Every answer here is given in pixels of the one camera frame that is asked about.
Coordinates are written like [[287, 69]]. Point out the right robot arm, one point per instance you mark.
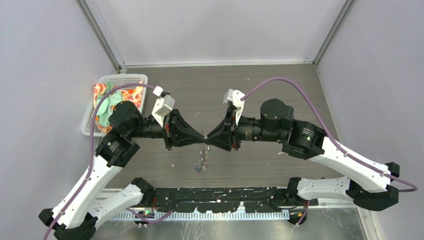
[[364, 182]]

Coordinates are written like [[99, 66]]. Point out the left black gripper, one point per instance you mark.
[[177, 131]]

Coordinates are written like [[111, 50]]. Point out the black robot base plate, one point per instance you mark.
[[221, 199]]

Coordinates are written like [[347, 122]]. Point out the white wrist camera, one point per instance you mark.
[[163, 105], [234, 98]]

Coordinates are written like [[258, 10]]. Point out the white plastic basket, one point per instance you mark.
[[119, 79]]

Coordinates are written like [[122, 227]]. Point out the aluminium frame rail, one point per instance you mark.
[[132, 195]]

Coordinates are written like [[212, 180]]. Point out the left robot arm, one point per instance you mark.
[[78, 216]]

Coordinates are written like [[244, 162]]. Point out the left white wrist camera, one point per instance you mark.
[[163, 105]]

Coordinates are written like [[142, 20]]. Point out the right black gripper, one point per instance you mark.
[[227, 135]]

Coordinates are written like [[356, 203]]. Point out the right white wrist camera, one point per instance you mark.
[[234, 98]]

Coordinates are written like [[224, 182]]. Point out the colourful patterned cloth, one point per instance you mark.
[[106, 106]]

